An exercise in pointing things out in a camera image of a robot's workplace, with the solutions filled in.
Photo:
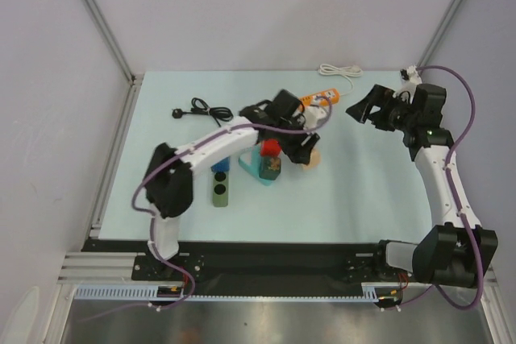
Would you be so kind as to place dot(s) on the green power strip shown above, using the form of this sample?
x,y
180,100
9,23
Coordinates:
x,y
220,189

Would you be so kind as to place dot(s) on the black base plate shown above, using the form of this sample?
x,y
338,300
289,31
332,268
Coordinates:
x,y
269,269

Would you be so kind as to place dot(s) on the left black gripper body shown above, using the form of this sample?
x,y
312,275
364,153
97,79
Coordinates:
x,y
291,142

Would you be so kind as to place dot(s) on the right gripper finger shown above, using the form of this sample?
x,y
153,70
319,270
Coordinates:
x,y
381,121
377,97

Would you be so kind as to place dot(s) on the dark green cube adapter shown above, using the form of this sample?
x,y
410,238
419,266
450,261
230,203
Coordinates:
x,y
269,167

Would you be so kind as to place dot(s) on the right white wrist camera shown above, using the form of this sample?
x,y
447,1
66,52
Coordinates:
x,y
410,80

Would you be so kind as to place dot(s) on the red cube plug adapter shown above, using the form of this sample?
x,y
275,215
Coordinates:
x,y
270,148

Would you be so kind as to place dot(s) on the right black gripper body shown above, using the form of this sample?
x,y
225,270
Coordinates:
x,y
381,108

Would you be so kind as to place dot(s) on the left aluminium frame post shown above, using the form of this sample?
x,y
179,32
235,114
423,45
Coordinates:
x,y
108,38

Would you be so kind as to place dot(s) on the aluminium front rail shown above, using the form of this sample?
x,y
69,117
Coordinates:
x,y
97,268

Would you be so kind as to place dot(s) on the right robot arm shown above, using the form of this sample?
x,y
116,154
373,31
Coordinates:
x,y
458,250

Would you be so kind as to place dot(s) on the orange power strip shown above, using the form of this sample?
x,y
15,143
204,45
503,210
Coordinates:
x,y
323,98

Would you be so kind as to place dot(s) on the aluminium frame post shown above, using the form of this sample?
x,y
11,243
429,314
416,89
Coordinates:
x,y
445,24
108,38

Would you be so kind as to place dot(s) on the blue cube plug adapter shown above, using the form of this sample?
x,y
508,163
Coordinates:
x,y
220,167

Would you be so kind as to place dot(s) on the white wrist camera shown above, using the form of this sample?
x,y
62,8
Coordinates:
x,y
314,116
410,80

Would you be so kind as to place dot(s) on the beige cube plug adapter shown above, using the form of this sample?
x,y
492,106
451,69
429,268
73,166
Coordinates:
x,y
315,159

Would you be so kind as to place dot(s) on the right aluminium frame post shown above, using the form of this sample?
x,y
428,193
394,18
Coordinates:
x,y
445,24

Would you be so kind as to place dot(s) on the teal triangular power socket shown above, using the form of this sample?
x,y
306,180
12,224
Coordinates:
x,y
249,162

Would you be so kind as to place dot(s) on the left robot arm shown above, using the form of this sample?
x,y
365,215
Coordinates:
x,y
169,180

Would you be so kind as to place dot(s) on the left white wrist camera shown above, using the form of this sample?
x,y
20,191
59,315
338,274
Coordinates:
x,y
314,116

